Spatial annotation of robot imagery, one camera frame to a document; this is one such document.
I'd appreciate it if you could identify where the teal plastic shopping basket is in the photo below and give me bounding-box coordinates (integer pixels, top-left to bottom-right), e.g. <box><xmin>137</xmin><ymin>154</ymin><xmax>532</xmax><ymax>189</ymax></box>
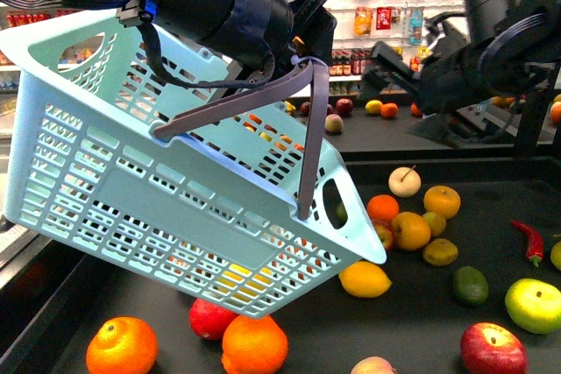
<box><xmin>1</xmin><ymin>11</ymin><xmax>386</xmax><ymax>318</ymax></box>

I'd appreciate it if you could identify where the yellow lemon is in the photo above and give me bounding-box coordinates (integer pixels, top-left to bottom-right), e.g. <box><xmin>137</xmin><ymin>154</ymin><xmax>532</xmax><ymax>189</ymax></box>
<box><xmin>217</xmin><ymin>264</ymin><xmax>273</xmax><ymax>303</ymax></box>
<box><xmin>338</xmin><ymin>261</ymin><xmax>392</xmax><ymax>299</ymax></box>

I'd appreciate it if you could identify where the back fruit shelf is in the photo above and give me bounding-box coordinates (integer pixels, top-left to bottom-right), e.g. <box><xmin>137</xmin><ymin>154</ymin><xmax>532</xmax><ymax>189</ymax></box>
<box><xmin>284</xmin><ymin>97</ymin><xmax>561</xmax><ymax>154</ymax></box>

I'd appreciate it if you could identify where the small orange mandarin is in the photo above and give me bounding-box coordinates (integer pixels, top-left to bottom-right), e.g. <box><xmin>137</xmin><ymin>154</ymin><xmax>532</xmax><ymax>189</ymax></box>
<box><xmin>366</xmin><ymin>194</ymin><xmax>400</xmax><ymax>222</ymax></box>

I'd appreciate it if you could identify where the yellow orange pear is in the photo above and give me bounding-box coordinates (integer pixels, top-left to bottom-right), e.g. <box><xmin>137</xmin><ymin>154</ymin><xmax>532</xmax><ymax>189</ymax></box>
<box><xmin>423</xmin><ymin>186</ymin><xmax>461</xmax><ymax>220</ymax></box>

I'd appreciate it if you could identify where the small yellow green fruit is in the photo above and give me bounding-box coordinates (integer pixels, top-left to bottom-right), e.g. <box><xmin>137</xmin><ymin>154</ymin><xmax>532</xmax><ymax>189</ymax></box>
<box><xmin>423</xmin><ymin>211</ymin><xmax>447</xmax><ymax>237</ymax></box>

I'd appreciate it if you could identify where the red pomegranate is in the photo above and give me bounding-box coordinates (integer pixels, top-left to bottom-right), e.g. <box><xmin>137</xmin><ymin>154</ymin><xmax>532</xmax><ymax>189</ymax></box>
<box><xmin>188</xmin><ymin>298</ymin><xmax>238</xmax><ymax>341</ymax></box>

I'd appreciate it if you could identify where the orange tangerine front right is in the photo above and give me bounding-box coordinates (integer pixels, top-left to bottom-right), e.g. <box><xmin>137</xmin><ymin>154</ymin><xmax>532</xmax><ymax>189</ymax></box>
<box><xmin>221</xmin><ymin>315</ymin><xmax>289</xmax><ymax>373</ymax></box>

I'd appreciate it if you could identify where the orange tangerine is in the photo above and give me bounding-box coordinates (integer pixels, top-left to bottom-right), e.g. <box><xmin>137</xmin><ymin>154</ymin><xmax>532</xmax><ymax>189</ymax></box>
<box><xmin>221</xmin><ymin>315</ymin><xmax>289</xmax><ymax>373</ymax></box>
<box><xmin>85</xmin><ymin>316</ymin><xmax>159</xmax><ymax>373</ymax></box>

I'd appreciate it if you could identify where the black fruit display tray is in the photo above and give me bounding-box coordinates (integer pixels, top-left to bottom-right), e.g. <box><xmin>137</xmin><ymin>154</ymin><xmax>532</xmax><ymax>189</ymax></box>
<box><xmin>30</xmin><ymin>158</ymin><xmax>560</xmax><ymax>373</ymax></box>

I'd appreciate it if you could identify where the pink peach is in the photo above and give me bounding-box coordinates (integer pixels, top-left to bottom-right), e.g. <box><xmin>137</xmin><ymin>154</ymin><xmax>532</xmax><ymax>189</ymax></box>
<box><xmin>351</xmin><ymin>356</ymin><xmax>395</xmax><ymax>374</ymax></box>

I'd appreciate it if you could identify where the dark green avocado right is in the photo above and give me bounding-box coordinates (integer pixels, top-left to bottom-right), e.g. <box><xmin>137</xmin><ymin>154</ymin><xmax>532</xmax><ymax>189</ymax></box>
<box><xmin>452</xmin><ymin>266</ymin><xmax>489</xmax><ymax>307</ymax></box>

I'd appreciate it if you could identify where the orange tangerine front left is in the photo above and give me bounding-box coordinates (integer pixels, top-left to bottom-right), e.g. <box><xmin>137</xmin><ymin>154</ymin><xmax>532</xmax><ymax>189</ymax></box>
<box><xmin>85</xmin><ymin>316</ymin><xmax>159</xmax><ymax>373</ymax></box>

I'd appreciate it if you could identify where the red chili pepper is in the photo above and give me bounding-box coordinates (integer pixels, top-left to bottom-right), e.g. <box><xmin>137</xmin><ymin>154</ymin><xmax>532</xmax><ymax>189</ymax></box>
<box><xmin>511</xmin><ymin>220</ymin><xmax>543</xmax><ymax>267</ymax></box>

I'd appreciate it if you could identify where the red yellow apple front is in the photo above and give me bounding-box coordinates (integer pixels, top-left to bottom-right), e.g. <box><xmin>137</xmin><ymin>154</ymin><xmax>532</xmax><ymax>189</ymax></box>
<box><xmin>460</xmin><ymin>322</ymin><xmax>529</xmax><ymax>374</ymax></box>

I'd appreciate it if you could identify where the bright green apple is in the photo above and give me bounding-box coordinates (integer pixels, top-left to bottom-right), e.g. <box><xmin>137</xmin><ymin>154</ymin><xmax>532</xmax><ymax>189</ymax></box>
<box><xmin>505</xmin><ymin>279</ymin><xmax>560</xmax><ymax>335</ymax></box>

